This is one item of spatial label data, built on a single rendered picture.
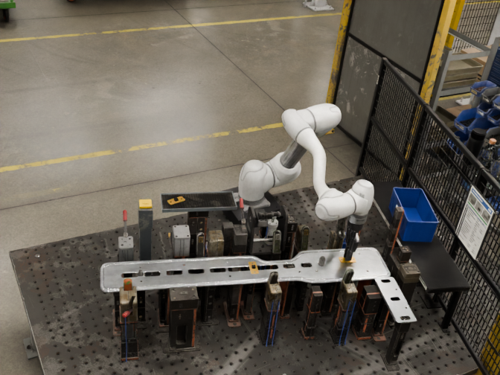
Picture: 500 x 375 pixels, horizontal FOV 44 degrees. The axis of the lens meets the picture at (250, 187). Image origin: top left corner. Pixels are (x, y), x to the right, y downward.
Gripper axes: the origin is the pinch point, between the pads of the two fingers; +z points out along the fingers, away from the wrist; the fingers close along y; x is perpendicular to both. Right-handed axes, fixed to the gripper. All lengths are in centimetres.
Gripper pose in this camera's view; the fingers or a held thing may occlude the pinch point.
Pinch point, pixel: (348, 253)
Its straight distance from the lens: 307.8
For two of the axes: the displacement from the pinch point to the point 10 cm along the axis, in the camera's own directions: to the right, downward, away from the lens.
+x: 9.8, -0.3, 2.1
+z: -0.9, 8.2, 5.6
